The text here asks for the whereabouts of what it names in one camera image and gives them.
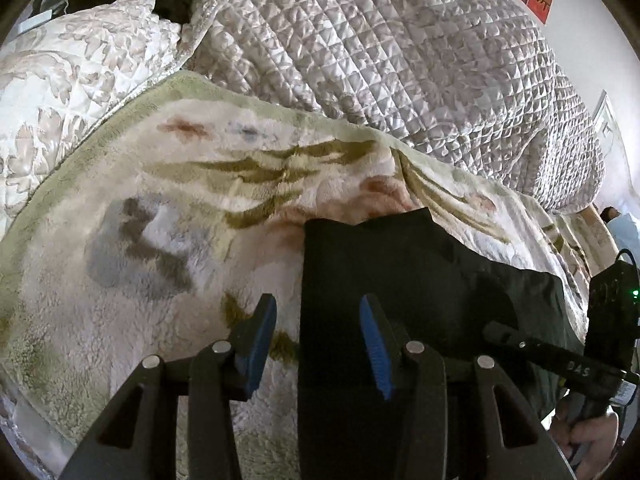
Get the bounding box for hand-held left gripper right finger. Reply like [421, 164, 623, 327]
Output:
[359, 294, 577, 480]

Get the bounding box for floral fleece blanket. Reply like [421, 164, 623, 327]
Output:
[0, 70, 618, 466]

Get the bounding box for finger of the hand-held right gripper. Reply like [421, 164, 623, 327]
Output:
[482, 321, 627, 387]

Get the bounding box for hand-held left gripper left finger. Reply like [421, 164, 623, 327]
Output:
[60, 293, 278, 480]

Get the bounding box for floral quilted pillow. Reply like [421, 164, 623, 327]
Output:
[0, 0, 184, 222]

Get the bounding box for person in light blue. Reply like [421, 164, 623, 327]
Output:
[597, 205, 640, 262]

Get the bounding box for person's right hand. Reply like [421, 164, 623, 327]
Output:
[551, 400, 622, 472]

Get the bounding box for white wall fixture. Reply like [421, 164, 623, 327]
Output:
[592, 89, 627, 162]

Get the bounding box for black pants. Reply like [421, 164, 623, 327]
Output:
[297, 207, 584, 480]

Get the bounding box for quilted satin bedspread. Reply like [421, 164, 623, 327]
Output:
[179, 0, 607, 212]

